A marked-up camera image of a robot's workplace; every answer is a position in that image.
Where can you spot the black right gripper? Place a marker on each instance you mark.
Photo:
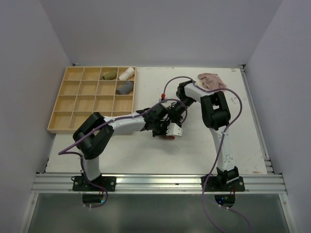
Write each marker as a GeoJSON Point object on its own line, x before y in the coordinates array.
{"type": "Point", "coordinates": [174, 115]}

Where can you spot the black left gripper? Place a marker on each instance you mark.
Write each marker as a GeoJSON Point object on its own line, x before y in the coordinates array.
{"type": "Point", "coordinates": [165, 123]}

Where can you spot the orange and cream underwear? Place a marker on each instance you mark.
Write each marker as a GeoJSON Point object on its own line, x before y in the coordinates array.
{"type": "Point", "coordinates": [168, 137]}

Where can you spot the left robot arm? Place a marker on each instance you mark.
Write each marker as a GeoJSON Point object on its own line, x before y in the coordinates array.
{"type": "Point", "coordinates": [93, 135]}

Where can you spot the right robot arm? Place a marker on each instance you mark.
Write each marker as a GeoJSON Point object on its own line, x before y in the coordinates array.
{"type": "Point", "coordinates": [216, 117]}

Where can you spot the pink underwear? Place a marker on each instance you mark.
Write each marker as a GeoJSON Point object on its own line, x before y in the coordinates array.
{"type": "Point", "coordinates": [211, 81]}

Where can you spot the grey rolled underwear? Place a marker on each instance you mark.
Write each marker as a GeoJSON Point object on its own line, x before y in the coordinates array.
{"type": "Point", "coordinates": [125, 89]}

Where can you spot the white rolled underwear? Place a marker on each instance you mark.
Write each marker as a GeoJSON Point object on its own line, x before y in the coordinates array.
{"type": "Point", "coordinates": [127, 74]}

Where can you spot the olive rolled underwear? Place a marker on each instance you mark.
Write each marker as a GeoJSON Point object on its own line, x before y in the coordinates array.
{"type": "Point", "coordinates": [110, 75]}

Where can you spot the wooden compartment tray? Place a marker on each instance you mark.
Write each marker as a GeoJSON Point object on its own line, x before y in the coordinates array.
{"type": "Point", "coordinates": [83, 92]}

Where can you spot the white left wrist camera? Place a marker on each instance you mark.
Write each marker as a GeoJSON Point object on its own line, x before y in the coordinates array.
{"type": "Point", "coordinates": [174, 130]}

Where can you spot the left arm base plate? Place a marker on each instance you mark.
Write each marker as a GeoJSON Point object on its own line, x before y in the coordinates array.
{"type": "Point", "coordinates": [94, 183]}

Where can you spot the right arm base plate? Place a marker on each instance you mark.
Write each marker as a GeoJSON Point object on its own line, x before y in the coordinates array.
{"type": "Point", "coordinates": [214, 185]}

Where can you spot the aluminium mounting rail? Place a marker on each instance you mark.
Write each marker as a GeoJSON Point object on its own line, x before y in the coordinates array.
{"type": "Point", "coordinates": [157, 184]}

